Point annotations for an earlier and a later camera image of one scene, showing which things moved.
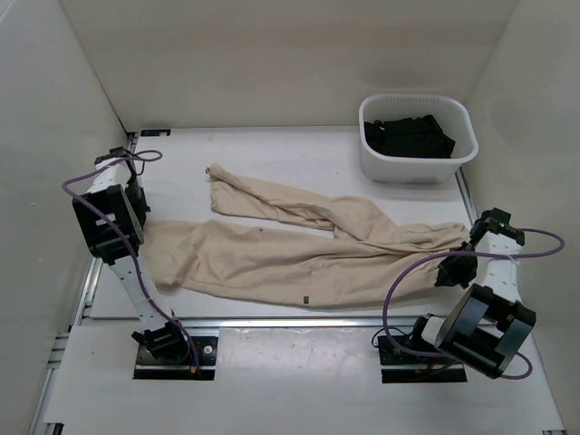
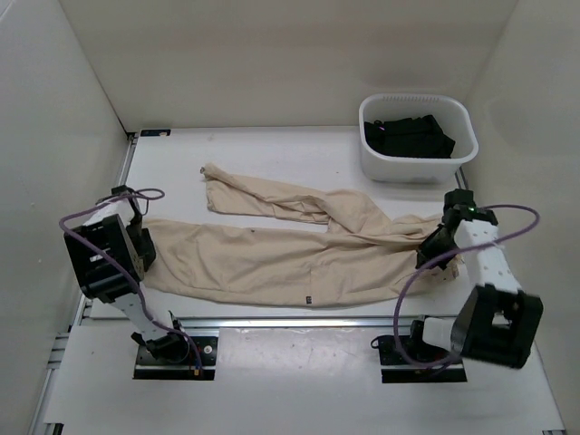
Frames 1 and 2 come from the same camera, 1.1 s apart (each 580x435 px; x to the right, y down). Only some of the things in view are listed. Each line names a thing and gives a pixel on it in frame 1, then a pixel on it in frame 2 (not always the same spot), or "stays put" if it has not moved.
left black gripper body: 136,198 -> 141,240
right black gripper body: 459,269 -> 437,245
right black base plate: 399,367 stays put
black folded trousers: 409,138 stays put
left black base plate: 149,367 stays put
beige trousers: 358,258 stays put
